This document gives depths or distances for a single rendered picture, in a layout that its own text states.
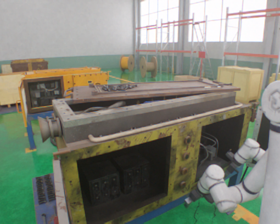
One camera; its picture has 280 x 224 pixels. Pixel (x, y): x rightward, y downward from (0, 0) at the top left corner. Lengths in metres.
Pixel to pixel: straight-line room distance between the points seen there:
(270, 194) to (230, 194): 0.33
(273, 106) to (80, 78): 3.28
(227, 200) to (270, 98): 0.53
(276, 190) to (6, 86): 6.66
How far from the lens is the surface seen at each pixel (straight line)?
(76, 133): 0.94
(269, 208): 0.74
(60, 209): 0.62
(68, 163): 0.92
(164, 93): 1.32
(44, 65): 9.35
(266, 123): 1.80
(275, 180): 0.68
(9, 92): 6.77
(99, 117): 0.95
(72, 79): 3.60
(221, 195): 0.99
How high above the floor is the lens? 1.64
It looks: 18 degrees down
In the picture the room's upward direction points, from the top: straight up
